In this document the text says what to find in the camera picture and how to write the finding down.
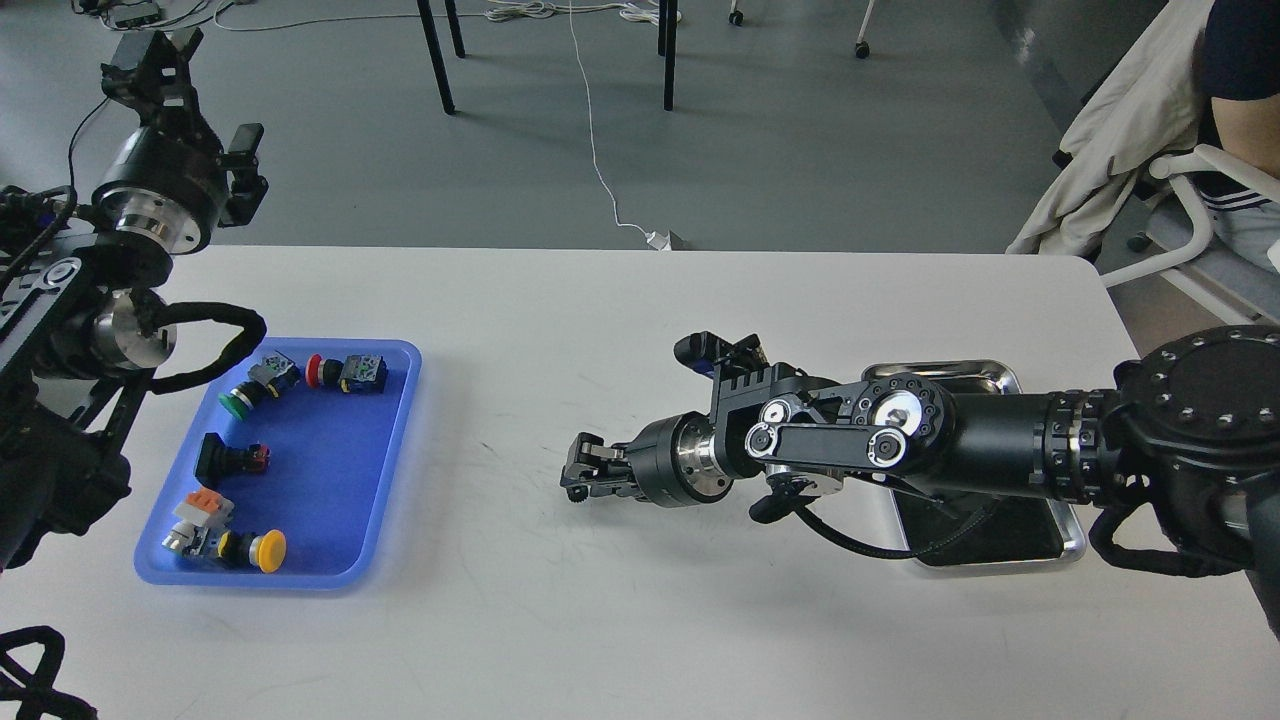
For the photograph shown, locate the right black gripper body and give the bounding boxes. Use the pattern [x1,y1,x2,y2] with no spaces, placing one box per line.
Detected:
[625,415,686,509]

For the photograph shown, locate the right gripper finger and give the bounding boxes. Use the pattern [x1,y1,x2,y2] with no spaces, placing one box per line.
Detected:
[564,433,631,473]
[559,471,641,503]

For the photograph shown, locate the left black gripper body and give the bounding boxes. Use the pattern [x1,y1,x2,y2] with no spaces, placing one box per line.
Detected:
[92,128,228,255]

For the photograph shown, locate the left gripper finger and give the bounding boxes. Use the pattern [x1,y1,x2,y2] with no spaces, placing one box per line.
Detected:
[218,123,269,228]
[100,28,206,136]

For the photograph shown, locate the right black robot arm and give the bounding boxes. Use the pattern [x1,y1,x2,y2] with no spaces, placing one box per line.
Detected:
[559,324,1279,629]

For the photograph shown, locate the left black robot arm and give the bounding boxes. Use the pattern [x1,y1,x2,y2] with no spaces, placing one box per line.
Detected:
[1,27,269,570]

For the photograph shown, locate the black power strip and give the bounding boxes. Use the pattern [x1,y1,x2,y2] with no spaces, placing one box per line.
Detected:
[99,1,165,29]

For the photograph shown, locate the white power adapter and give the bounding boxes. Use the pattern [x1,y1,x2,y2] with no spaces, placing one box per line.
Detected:
[645,231,691,252]

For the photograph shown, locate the black table leg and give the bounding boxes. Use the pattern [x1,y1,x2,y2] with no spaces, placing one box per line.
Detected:
[415,0,456,117]
[444,0,467,59]
[657,0,678,111]

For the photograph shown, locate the blue plastic tray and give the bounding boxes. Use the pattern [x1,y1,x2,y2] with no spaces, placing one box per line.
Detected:
[134,337,422,591]

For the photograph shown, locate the silver metal tray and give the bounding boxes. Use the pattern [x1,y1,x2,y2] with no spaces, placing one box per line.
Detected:
[861,359,1087,577]

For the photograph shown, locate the beige jacket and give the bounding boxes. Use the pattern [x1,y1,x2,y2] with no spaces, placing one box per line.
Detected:
[1005,1,1213,258]

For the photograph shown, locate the seated person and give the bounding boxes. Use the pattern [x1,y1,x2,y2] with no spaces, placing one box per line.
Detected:
[1196,1,1279,274]

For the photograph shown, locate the black floor cable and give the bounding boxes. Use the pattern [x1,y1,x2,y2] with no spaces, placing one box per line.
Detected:
[67,95,109,186]

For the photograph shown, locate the green push button switch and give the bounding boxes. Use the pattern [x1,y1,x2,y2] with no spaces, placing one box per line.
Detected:
[218,351,302,421]

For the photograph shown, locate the red push button switch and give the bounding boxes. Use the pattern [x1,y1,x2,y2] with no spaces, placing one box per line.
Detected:
[303,354,389,395]

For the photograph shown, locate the white floor cable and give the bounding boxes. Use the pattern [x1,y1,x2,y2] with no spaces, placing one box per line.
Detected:
[214,0,685,241]

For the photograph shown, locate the black push button switch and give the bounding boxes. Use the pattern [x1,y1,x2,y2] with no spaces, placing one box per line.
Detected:
[193,432,271,489]

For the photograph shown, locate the orange grey switch block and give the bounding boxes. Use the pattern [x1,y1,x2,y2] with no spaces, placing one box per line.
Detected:
[161,486,236,557]

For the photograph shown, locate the yellow push button switch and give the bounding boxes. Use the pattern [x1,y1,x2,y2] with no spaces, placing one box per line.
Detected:
[214,529,287,574]

